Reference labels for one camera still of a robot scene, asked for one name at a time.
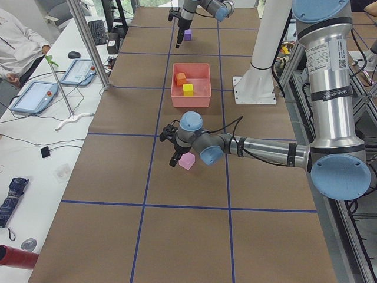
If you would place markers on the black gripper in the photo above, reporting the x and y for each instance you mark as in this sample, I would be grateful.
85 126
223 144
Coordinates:
177 148
182 24

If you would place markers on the purple foam block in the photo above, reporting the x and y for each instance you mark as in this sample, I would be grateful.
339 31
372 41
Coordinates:
188 35

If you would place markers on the pink foam block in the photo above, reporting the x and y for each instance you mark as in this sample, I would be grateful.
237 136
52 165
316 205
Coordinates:
187 161

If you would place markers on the orange foam block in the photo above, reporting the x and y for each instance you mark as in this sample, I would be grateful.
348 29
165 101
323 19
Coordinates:
180 79

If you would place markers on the yellow foam block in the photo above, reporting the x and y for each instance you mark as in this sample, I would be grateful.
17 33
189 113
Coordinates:
188 90

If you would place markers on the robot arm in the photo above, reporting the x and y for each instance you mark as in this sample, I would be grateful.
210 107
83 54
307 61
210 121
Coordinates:
336 159
220 10

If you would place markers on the pink plastic bin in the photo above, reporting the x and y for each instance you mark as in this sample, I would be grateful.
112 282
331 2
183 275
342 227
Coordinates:
197 74

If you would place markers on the black box with label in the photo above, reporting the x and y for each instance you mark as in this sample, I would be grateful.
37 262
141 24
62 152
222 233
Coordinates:
113 43

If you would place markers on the black keyboard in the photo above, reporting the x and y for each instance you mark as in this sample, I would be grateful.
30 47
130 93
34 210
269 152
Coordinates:
97 31

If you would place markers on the far teach pendant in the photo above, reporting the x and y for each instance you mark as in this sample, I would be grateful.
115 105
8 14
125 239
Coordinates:
79 73

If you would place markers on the teach pendant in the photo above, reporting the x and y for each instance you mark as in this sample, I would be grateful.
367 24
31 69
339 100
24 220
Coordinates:
35 98
79 73

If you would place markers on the metal rod with hook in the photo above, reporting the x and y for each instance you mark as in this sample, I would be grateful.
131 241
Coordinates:
72 117

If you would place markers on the black computer mouse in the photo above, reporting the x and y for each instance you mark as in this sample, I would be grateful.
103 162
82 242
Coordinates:
73 55

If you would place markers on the small black square device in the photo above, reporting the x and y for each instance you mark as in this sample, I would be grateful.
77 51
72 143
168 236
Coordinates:
45 152

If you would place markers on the near teach pendant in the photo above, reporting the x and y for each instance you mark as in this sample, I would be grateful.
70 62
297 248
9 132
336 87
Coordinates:
35 98

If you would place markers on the folded blue umbrella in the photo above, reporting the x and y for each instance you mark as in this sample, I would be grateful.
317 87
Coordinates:
16 190

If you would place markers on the seated person in white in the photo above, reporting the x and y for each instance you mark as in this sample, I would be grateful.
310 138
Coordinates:
22 49

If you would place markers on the round metal lid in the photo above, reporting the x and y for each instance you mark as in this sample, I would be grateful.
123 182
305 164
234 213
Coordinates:
29 244

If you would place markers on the red cylinder bottle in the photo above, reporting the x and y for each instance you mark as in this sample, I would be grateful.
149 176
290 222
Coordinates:
17 258

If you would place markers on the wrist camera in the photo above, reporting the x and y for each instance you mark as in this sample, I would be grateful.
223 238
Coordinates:
168 133
174 13

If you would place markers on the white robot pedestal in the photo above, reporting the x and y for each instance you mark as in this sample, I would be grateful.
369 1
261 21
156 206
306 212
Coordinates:
256 85

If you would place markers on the aluminium frame post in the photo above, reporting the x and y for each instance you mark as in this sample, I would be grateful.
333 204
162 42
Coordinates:
88 41

